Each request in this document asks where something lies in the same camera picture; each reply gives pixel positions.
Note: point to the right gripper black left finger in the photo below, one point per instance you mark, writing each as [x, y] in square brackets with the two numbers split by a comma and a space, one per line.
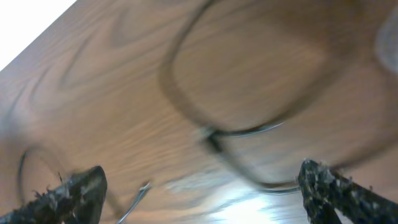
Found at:
[78, 200]

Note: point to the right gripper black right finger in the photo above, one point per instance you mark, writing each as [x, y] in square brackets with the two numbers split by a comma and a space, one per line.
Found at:
[325, 191]

